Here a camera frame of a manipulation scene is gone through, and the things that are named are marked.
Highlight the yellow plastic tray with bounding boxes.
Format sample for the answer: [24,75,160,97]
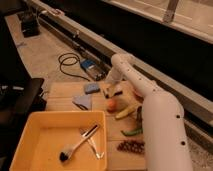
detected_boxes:
[9,111,107,171]

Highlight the black-headed dish brush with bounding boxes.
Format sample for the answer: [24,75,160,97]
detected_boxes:
[59,124,99,162]

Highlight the orange peach toy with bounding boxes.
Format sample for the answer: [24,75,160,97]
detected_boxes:
[106,99,117,112]

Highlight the black chair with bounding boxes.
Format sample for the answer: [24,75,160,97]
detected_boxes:
[0,78,46,140]

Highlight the blue power box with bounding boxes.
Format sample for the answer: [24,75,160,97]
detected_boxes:
[80,59,105,81]

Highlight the wooden board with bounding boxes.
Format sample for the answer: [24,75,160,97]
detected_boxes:
[44,79,148,171]

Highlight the green pepper toy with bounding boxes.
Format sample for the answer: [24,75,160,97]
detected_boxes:
[121,128,143,137]

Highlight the metal tongs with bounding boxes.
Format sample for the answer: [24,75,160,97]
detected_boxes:
[79,128,104,159]

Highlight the black coiled cable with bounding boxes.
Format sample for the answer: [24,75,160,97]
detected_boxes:
[57,52,92,83]

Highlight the purple grapes toy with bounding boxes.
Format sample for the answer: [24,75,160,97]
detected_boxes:
[117,140,144,154]

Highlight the black box device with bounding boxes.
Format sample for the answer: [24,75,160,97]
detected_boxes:
[21,12,40,37]

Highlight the dark metal cup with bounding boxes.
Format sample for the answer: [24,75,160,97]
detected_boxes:
[136,106,142,124]

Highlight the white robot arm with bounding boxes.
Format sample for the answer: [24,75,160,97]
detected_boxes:
[106,53,193,171]

